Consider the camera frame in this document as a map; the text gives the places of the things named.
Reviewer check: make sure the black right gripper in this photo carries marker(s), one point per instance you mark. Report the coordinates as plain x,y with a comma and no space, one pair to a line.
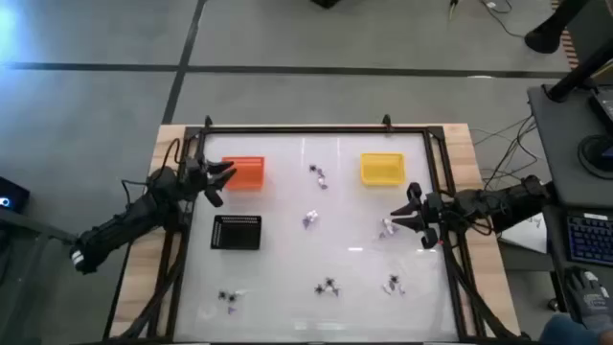
433,209

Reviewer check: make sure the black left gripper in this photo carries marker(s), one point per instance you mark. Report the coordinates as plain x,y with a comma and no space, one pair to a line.
195,173

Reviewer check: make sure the orange plastic basket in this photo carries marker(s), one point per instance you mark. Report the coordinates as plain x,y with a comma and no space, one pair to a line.
246,172

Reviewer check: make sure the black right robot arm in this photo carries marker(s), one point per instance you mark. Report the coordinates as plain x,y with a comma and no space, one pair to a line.
498,201

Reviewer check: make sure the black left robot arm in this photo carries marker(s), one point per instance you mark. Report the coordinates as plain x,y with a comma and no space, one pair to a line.
120,225

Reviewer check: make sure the black clamp knob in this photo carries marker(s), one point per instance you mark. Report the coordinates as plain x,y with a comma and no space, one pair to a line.
386,121
208,121

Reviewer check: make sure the yellow plastic basket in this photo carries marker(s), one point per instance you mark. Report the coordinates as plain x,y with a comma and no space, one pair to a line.
383,168

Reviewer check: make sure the black plastic basket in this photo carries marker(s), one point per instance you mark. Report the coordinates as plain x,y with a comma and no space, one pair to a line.
236,232

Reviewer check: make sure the white paper sheet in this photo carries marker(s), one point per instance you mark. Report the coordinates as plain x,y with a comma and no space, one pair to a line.
529,235

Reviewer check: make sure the dark grey desk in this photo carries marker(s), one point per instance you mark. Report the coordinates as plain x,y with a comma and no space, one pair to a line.
558,259
560,144

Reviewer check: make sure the backlit black keyboard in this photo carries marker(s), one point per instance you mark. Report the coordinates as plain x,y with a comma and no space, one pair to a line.
591,239

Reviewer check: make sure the grey metal stand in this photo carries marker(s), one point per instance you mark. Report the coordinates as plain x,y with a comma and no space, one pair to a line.
48,233

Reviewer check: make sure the round black monitor base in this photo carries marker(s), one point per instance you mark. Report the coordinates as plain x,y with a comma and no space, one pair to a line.
594,158

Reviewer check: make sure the person's hand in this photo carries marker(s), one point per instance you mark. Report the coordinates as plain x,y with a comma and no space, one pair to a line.
589,297

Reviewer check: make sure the person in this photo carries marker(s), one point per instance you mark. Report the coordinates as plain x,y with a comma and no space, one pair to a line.
546,38
570,333

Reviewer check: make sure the black floor stand base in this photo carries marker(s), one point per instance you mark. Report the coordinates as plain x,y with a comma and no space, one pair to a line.
325,3

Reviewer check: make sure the black box with blue light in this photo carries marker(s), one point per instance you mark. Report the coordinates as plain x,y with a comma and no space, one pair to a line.
12,195

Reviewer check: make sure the black laptop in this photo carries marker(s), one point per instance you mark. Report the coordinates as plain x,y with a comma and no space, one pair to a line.
604,105

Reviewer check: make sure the black stand pole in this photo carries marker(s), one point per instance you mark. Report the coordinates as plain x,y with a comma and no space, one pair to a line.
582,72

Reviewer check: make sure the white power adapter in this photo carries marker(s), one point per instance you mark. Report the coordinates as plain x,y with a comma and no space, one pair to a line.
491,4

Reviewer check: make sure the dark mat with striped edge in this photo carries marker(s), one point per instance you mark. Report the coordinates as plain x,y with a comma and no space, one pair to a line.
594,29

